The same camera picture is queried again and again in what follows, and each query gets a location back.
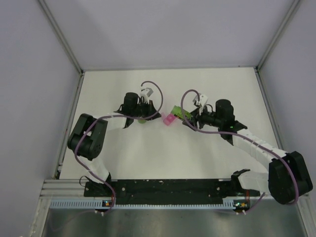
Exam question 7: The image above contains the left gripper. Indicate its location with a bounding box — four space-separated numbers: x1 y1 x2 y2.
132 99 160 120

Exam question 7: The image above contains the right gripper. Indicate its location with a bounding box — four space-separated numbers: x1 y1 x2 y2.
183 104 223 131

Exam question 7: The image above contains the green pill bottle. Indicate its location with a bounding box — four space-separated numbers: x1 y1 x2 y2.
171 106 192 121

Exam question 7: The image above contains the green bottle cap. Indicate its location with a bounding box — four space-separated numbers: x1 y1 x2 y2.
138 119 146 124

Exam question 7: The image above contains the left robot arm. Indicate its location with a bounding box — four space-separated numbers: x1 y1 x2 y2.
67 91 161 196

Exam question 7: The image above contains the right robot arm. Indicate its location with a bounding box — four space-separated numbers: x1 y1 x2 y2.
181 99 313 204

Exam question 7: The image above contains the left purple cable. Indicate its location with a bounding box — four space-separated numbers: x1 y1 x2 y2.
74 80 165 208

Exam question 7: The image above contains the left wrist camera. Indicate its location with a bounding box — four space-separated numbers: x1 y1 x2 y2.
140 87 153 104

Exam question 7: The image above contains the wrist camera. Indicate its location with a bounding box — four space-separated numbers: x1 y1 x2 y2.
193 93 208 115
140 87 153 104

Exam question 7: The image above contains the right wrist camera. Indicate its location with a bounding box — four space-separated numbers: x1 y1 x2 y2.
193 93 208 115

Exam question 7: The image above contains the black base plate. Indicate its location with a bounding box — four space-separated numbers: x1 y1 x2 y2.
84 179 260 205

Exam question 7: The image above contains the grey cable duct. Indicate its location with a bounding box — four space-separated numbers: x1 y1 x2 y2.
49 199 249 211

